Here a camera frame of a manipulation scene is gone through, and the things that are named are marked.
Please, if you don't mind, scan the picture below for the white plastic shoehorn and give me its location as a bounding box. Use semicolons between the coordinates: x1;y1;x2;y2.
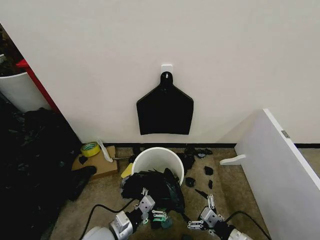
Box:
96;137;114;164

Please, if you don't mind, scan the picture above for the white cabinet door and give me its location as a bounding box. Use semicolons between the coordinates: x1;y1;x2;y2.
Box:
234;108;320;240

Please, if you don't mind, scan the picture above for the tall white cylinder bin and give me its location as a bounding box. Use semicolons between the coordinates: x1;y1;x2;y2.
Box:
0;71;53;114

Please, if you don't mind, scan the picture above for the brown cardboard box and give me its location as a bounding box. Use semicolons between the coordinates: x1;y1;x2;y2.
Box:
70;145;120;180

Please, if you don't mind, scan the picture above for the black garbage bag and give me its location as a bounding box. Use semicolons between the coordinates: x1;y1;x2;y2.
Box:
119;167;186;214

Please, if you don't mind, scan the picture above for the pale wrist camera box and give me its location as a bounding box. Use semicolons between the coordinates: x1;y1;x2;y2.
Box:
138;195;155;214
200;206;224;229

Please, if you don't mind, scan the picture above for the pile of black bags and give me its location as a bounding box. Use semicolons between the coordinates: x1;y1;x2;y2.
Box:
0;96;98;240

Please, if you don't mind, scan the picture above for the black flat hanging dustpan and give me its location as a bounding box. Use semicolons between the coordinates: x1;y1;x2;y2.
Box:
136;70;196;137

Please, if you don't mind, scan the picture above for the white round trash bin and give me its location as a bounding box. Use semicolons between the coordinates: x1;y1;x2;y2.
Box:
131;146;186;187

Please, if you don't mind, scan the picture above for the yellow tape roll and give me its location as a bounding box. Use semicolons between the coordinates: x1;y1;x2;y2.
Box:
80;141;102;158

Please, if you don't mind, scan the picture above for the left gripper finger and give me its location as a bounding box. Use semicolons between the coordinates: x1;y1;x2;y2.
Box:
139;186;150;201
149;209;174;230

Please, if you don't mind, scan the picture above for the white wall hook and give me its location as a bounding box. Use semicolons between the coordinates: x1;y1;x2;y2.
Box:
160;64;174;76

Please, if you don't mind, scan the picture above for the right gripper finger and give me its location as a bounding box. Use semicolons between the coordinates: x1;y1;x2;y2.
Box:
194;188;216;209
181;219;208;240

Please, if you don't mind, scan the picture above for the red metal frame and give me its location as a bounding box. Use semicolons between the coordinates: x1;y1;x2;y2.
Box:
15;58;84;145

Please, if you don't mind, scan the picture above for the white door handle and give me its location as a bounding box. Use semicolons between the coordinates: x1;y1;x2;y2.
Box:
219;154;247;166

